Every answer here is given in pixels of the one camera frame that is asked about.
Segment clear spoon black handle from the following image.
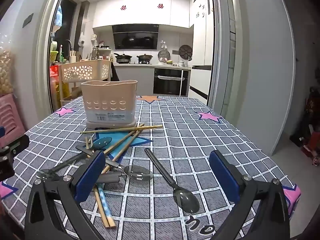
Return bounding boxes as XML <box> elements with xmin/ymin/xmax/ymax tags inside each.
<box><xmin>91</xmin><ymin>136</ymin><xmax>113</xmax><ymax>148</ymax></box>

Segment black built-in oven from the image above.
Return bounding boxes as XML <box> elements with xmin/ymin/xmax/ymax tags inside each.
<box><xmin>153</xmin><ymin>68</ymin><xmax>189</xmax><ymax>96</ymax></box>

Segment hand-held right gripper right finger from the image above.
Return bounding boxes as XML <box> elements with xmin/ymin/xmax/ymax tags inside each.
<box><xmin>209</xmin><ymin>150</ymin><xmax>298</xmax><ymax>240</ymax></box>

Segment black range hood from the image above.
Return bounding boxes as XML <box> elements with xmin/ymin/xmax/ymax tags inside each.
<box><xmin>112</xmin><ymin>24</ymin><xmax>160</xmax><ymax>50</ymax></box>

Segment white kitchen counter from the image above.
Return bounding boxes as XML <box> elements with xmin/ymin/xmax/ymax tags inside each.
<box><xmin>112</xmin><ymin>63</ymin><xmax>192</xmax><ymax>71</ymax></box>

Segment beige perforated basket cart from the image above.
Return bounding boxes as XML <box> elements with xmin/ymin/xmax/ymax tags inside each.
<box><xmin>58</xmin><ymin>59</ymin><xmax>112</xmax><ymax>102</ymax></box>

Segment blue plastic bag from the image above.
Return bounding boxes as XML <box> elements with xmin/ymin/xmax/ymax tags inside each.
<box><xmin>56</xmin><ymin>4</ymin><xmax>63</xmax><ymax>28</ymax></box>

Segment black cooking pot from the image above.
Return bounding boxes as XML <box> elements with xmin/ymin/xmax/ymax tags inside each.
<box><xmin>136</xmin><ymin>53</ymin><xmax>154</xmax><ymax>64</ymax></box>

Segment round metal lid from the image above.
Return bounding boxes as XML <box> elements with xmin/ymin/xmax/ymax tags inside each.
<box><xmin>158</xmin><ymin>49</ymin><xmax>171</xmax><ymax>63</ymax></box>

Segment round hanging pan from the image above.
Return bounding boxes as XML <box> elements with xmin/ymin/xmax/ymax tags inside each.
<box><xmin>178</xmin><ymin>44</ymin><xmax>192</xmax><ymax>58</ymax></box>

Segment black wall switch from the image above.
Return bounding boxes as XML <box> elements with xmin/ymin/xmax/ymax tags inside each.
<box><xmin>22</xmin><ymin>15</ymin><xmax>34</xmax><ymax>28</ymax></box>

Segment black wok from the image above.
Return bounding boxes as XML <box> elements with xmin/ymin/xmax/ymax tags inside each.
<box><xmin>113</xmin><ymin>52</ymin><xmax>133</xmax><ymax>64</ymax></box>

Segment yellow oil bottle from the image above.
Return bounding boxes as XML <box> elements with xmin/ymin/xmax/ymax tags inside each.
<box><xmin>59</xmin><ymin>81</ymin><xmax>70</xmax><ymax>100</ymax></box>

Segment red box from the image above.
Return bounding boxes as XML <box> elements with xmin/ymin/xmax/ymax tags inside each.
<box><xmin>301</xmin><ymin>124</ymin><xmax>320</xmax><ymax>157</ymax></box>

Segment grey checked star tablecloth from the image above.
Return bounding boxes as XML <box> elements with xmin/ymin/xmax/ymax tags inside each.
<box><xmin>0</xmin><ymin>95</ymin><xmax>302</xmax><ymax>240</ymax></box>

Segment white upper cabinets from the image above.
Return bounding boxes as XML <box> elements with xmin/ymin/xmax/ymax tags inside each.
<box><xmin>92</xmin><ymin>0</ymin><xmax>191</xmax><ymax>28</ymax></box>

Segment dark cloth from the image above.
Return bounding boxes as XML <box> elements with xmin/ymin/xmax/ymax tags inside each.
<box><xmin>110</xmin><ymin>64</ymin><xmax>121</xmax><ymax>82</ymax></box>

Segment pink plastic stool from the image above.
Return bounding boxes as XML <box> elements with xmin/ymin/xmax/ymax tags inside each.
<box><xmin>0</xmin><ymin>93</ymin><xmax>26</xmax><ymax>141</ymax></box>

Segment white refrigerator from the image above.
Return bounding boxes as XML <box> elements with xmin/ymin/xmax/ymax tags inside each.
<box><xmin>188</xmin><ymin>0</ymin><xmax>216</xmax><ymax>101</ymax></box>

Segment beige plastic utensil holder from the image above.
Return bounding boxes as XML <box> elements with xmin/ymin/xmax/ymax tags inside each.
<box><xmin>80</xmin><ymin>80</ymin><xmax>138</xmax><ymax>130</ymax></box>

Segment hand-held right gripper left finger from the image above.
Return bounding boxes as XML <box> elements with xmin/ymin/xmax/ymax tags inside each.
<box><xmin>24</xmin><ymin>150</ymin><xmax>106</xmax><ymax>240</ymax></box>

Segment black utensil handle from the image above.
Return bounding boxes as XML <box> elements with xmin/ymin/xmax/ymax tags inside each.
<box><xmin>96</xmin><ymin>174</ymin><xmax>121</xmax><ymax>183</ymax></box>

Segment clear bag of beige balls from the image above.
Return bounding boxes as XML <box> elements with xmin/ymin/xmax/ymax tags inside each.
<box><xmin>0</xmin><ymin>33</ymin><xmax>15</xmax><ymax>97</ymax></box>

